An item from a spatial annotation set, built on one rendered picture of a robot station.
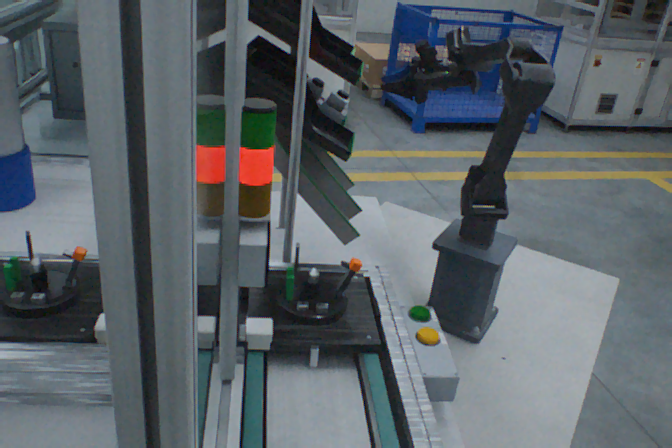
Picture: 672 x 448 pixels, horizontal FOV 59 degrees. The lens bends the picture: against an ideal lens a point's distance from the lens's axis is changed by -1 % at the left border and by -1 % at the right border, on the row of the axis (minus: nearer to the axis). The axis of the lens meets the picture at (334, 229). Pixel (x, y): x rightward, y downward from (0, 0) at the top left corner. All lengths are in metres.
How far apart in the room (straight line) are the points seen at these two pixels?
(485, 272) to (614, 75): 5.22
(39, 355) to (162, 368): 0.87
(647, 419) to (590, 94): 4.05
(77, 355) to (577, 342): 1.02
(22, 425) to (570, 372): 1.03
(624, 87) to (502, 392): 5.46
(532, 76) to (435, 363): 0.53
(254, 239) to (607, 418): 2.08
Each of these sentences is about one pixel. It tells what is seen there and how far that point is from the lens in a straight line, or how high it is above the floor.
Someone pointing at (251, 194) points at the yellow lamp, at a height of 1.30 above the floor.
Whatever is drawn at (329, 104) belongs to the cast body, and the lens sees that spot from 1.45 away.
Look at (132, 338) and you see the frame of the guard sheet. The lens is 0.23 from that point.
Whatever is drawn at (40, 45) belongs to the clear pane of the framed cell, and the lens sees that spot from 1.98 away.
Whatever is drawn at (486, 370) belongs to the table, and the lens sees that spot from 1.29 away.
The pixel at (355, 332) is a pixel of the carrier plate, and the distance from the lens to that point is 1.12.
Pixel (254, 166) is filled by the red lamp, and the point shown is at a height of 1.34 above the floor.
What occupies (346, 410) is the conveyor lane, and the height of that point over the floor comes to 0.92.
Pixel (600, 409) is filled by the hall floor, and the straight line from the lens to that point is 2.73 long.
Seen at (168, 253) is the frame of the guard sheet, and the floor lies 1.54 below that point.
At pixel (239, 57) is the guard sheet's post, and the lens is 0.77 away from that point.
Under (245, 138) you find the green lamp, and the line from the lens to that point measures 0.80.
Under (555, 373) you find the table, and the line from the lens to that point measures 1.34.
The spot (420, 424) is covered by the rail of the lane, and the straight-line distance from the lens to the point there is 0.99.
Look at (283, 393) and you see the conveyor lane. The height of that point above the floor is 0.92.
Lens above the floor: 1.65
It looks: 28 degrees down
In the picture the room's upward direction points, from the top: 7 degrees clockwise
